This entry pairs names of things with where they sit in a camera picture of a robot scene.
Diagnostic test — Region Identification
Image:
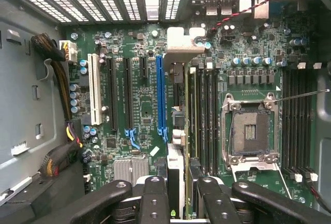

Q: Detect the thin locking lever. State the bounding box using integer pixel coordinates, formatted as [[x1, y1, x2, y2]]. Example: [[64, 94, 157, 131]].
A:
[[274, 88, 331, 103]]

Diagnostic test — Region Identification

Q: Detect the white power connector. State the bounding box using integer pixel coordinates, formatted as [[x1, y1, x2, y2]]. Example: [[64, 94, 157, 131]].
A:
[[58, 39, 78, 65]]

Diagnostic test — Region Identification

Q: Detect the green motherboard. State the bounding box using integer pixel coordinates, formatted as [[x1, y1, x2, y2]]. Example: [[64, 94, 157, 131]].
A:
[[63, 0, 320, 209]]

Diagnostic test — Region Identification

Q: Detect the CPU socket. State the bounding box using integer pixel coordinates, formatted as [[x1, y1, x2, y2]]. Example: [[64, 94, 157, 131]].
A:
[[221, 92, 280, 172]]

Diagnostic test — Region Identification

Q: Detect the black and yellow wire bundle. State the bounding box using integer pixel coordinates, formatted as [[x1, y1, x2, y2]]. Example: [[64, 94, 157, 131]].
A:
[[31, 33, 73, 121]]

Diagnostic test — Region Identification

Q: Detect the red and black twisted wire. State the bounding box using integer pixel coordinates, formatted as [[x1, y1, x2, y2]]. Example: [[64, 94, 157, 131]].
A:
[[206, 0, 291, 35]]

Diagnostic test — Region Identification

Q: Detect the short black expansion slot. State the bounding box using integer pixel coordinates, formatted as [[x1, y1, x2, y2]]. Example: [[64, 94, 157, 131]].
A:
[[139, 56, 149, 79]]

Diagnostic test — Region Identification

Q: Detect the RAM slot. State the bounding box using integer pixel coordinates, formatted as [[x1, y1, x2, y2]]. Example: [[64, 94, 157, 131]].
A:
[[308, 62, 319, 183], [198, 65, 205, 177], [299, 68, 310, 177], [282, 68, 291, 175], [205, 62, 213, 177], [291, 62, 303, 183], [212, 65, 220, 177]]

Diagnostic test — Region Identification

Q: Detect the white expansion slot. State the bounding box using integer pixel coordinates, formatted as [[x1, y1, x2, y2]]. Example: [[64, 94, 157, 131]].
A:
[[87, 52, 103, 126]]

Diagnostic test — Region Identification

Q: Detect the long black expansion slot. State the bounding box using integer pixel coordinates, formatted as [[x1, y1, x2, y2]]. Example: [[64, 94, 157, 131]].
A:
[[123, 57, 135, 131], [106, 57, 119, 133]]

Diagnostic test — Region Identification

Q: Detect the black connector with wire bundle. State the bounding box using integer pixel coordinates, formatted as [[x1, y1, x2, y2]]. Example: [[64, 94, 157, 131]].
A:
[[38, 120, 84, 178]]

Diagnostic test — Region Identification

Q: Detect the silver chipset heatsink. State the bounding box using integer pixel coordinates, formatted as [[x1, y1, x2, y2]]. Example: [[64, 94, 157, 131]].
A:
[[113, 158, 150, 183]]

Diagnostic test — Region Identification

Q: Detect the blue expansion slot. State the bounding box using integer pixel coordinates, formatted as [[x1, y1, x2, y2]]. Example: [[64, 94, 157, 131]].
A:
[[156, 54, 169, 143]]

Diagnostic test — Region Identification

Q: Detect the open PC case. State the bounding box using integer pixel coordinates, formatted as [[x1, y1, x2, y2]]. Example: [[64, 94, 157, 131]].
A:
[[0, 0, 331, 224]]

